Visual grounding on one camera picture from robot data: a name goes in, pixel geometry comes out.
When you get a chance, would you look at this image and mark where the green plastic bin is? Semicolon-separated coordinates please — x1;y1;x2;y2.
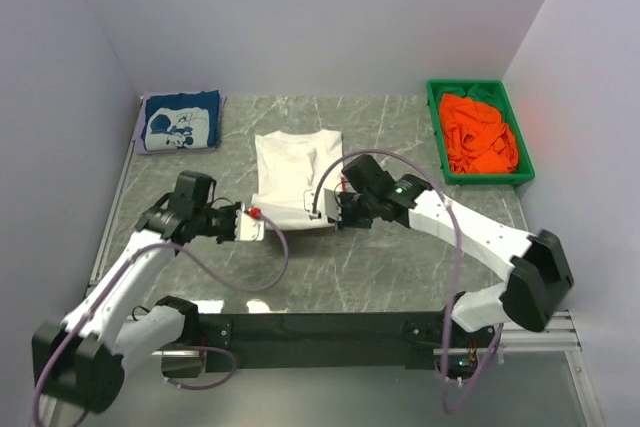
426;79;535;187

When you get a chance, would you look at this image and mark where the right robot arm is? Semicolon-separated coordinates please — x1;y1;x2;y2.
339;154;574;332

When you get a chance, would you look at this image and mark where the aluminium rail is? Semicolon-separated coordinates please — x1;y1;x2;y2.
53;310;584;358

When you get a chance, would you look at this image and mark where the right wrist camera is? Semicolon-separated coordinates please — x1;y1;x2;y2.
303;188;341;223

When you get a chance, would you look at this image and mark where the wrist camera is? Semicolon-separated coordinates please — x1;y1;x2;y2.
235;204;265;242
303;188;341;223

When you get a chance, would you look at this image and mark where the dark green t-shirt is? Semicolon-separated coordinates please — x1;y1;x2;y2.
466;83;500;107

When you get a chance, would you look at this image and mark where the folded blue printed t-shirt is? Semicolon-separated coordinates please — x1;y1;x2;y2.
139;90;222;153

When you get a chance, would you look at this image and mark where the white t-shirt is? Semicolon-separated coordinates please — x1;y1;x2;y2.
252;129;343;231

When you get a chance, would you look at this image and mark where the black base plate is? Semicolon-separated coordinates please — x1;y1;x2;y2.
140;312;501;378

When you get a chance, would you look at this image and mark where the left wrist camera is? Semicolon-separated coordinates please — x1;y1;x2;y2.
235;204;265;242

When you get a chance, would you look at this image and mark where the orange t-shirt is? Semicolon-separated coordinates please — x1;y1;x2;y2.
439;93;519;175

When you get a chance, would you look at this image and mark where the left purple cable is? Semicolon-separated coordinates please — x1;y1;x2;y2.
32;206;291;427

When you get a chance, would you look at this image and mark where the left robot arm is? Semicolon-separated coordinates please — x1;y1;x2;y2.
31;171;244;425

